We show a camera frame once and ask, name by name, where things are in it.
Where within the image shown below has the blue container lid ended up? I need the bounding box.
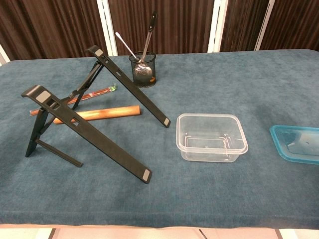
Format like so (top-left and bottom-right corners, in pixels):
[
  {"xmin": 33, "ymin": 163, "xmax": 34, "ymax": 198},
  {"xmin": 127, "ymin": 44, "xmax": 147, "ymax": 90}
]
[{"xmin": 270, "ymin": 124, "xmax": 319, "ymax": 165}]

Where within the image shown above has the clear plastic container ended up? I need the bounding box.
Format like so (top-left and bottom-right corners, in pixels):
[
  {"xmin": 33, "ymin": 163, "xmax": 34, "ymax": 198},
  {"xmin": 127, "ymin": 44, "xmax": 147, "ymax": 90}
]
[{"xmin": 176, "ymin": 113, "xmax": 249, "ymax": 163}]

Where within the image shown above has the black mesh utensil cup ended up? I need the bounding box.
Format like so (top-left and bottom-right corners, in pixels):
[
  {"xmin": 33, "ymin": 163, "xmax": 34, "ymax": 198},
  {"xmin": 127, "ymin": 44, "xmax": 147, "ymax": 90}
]
[{"xmin": 128, "ymin": 51, "xmax": 157, "ymax": 88}]

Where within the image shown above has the wooden rolling pin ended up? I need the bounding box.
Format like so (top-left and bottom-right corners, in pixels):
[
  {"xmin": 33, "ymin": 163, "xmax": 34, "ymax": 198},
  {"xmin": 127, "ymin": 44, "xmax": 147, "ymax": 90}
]
[{"xmin": 53, "ymin": 105, "xmax": 143, "ymax": 124}]

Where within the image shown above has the black folding laptop stand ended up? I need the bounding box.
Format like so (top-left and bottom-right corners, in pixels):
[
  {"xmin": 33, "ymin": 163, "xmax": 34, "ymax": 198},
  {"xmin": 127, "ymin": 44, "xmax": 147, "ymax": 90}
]
[{"xmin": 20, "ymin": 45, "xmax": 171, "ymax": 184}]

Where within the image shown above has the wrapped red chopsticks pack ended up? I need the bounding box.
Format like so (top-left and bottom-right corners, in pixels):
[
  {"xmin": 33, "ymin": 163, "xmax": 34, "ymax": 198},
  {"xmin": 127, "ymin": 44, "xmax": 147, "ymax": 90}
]
[{"xmin": 29, "ymin": 84, "xmax": 118, "ymax": 117}]

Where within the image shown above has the brown pleated screen panel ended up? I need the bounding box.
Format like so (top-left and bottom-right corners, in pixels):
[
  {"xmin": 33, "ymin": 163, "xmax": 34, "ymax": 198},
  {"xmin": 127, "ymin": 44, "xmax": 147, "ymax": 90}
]
[
  {"xmin": 219, "ymin": 0, "xmax": 271, "ymax": 52},
  {"xmin": 260, "ymin": 0, "xmax": 319, "ymax": 52},
  {"xmin": 0, "ymin": 0, "xmax": 108, "ymax": 62},
  {"xmin": 107, "ymin": 0, "xmax": 216, "ymax": 56}
]

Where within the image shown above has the dark teal tablecloth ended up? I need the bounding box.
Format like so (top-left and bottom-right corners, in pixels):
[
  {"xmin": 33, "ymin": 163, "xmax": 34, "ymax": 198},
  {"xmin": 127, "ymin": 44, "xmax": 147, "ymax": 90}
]
[{"xmin": 0, "ymin": 49, "xmax": 319, "ymax": 229}]

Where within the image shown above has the black-handled steel spoon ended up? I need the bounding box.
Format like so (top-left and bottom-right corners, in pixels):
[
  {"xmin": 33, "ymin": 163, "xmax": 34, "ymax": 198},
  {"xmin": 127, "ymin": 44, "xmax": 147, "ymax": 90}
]
[{"xmin": 134, "ymin": 10, "xmax": 158, "ymax": 77}]

